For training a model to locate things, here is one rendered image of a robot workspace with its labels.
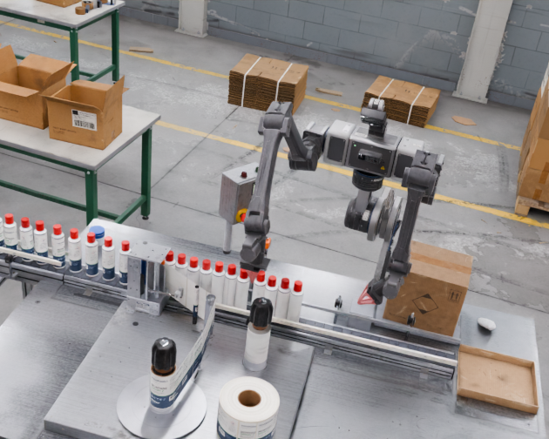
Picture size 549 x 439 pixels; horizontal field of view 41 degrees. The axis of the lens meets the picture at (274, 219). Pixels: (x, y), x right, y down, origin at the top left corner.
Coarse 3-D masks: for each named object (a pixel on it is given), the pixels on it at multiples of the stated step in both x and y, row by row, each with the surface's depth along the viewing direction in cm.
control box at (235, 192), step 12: (240, 168) 281; (252, 168) 282; (228, 180) 275; (240, 180) 273; (252, 180) 275; (228, 192) 277; (240, 192) 274; (228, 204) 279; (240, 204) 277; (228, 216) 282
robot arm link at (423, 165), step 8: (416, 152) 255; (424, 152) 255; (416, 160) 253; (424, 160) 254; (432, 160) 253; (416, 168) 251; (424, 168) 251; (432, 168) 250; (408, 176) 251; (416, 176) 250; (424, 176) 249; (424, 184) 250; (432, 192) 283; (432, 200) 286
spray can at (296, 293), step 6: (300, 282) 289; (294, 288) 290; (300, 288) 289; (294, 294) 289; (300, 294) 289; (294, 300) 291; (300, 300) 291; (288, 306) 294; (294, 306) 292; (300, 306) 293; (288, 312) 295; (294, 312) 294; (300, 312) 296; (288, 318) 296; (294, 318) 295
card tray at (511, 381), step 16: (464, 352) 303; (480, 352) 301; (496, 352) 300; (464, 368) 295; (480, 368) 296; (496, 368) 297; (512, 368) 298; (528, 368) 299; (464, 384) 287; (480, 384) 288; (496, 384) 289; (512, 384) 290; (528, 384) 291; (480, 400) 281; (496, 400) 279; (512, 400) 278; (528, 400) 284
